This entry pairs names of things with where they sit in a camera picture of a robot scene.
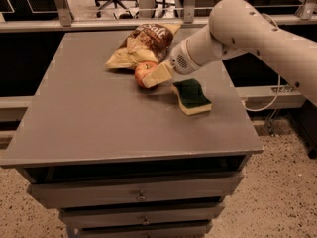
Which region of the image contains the grey metal railing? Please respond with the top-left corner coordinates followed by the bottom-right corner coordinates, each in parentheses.
top-left (0, 0), bottom-right (317, 34)

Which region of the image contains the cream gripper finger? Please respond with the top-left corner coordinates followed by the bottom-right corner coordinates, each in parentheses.
top-left (141, 61), bottom-right (173, 88)

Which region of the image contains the green yellow sponge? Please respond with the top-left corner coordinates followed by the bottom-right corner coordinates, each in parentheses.
top-left (171, 79), bottom-right (212, 116)

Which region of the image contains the brown chip bag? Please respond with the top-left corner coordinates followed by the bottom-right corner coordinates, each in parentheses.
top-left (105, 23), bottom-right (181, 69)

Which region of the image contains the white cable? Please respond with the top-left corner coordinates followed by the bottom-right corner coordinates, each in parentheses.
top-left (243, 12), bottom-right (282, 113)

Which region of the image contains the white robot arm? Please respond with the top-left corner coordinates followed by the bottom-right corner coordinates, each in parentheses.
top-left (142, 0), bottom-right (317, 105)

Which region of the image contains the grey drawer cabinet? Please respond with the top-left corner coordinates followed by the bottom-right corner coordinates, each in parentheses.
top-left (0, 27), bottom-right (264, 238)

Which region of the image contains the red apple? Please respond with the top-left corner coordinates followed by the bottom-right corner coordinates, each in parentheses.
top-left (135, 61), bottom-right (158, 88)

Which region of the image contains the bottom grey drawer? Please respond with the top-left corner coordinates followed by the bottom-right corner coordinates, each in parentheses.
top-left (67, 220), bottom-right (212, 238)

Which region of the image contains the middle grey drawer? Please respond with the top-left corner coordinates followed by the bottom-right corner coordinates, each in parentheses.
top-left (60, 201), bottom-right (224, 228)

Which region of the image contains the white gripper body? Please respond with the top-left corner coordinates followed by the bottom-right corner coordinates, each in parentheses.
top-left (169, 40), bottom-right (198, 75)

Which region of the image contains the grey drawer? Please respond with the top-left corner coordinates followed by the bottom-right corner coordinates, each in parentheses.
top-left (60, 201), bottom-right (224, 228)
top-left (28, 172), bottom-right (244, 208)
top-left (67, 220), bottom-right (212, 238)

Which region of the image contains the top grey drawer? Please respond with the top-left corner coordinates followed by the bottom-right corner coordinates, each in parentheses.
top-left (28, 172), bottom-right (244, 208)

